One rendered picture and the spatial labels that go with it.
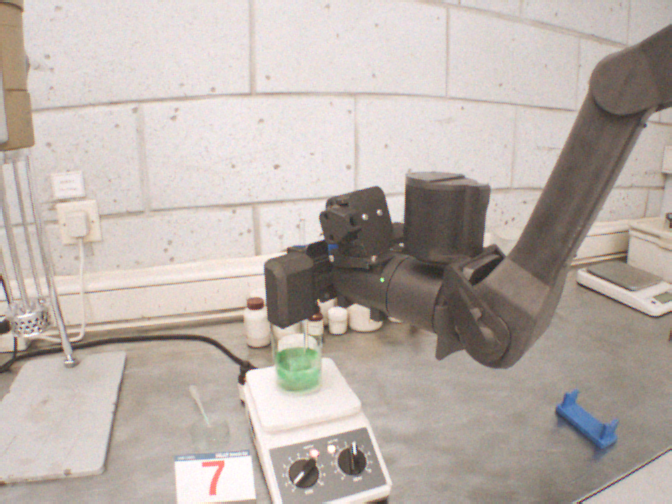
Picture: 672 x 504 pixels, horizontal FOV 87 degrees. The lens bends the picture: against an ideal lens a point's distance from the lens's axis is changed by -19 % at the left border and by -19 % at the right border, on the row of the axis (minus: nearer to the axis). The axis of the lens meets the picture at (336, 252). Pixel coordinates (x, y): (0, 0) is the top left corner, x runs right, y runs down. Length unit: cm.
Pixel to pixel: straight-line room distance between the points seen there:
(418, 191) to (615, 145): 14
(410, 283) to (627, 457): 43
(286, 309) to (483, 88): 85
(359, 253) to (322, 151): 56
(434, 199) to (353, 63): 66
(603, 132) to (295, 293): 26
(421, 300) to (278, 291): 12
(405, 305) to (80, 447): 47
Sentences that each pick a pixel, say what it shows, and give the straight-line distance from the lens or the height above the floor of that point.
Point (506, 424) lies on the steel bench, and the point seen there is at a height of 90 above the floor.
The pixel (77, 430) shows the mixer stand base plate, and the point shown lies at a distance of 67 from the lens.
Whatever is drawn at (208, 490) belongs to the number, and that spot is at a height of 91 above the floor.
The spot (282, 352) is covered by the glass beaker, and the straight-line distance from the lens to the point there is 49.
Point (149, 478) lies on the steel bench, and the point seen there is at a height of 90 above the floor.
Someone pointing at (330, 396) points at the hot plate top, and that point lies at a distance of 52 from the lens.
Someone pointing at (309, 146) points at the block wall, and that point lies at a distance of 91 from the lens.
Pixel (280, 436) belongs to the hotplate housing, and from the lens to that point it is 50.
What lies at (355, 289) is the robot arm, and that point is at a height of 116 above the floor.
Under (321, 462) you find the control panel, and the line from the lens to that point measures 49.
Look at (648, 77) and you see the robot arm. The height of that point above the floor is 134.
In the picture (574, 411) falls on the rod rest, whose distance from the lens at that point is 70.
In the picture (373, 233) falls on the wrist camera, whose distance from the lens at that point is 38.
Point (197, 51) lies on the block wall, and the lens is 89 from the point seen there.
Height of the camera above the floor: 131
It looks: 18 degrees down
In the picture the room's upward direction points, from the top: straight up
